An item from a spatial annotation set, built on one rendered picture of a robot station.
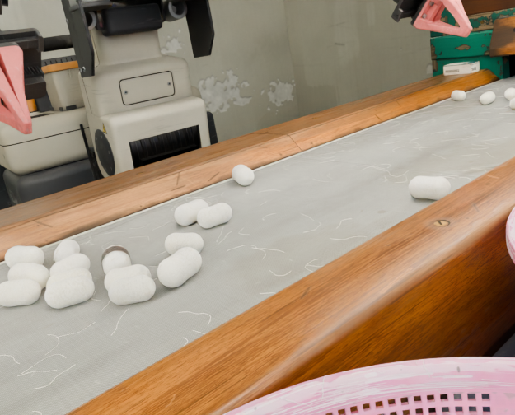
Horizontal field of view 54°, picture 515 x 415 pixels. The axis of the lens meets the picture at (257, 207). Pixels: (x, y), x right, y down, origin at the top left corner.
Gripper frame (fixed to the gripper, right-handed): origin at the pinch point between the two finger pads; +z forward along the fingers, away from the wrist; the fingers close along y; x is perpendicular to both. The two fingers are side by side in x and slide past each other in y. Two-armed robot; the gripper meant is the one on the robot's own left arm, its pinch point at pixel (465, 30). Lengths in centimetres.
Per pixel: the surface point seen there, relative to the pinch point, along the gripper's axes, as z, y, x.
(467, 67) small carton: -4.8, 25.3, 15.0
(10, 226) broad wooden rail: -3, -64, 15
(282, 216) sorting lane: 12.8, -45.8, 4.7
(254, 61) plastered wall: -139, 117, 126
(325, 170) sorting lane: 7.9, -32.8, 8.9
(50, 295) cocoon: 11, -66, 4
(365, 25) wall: -96, 137, 79
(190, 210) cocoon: 7, -51, 8
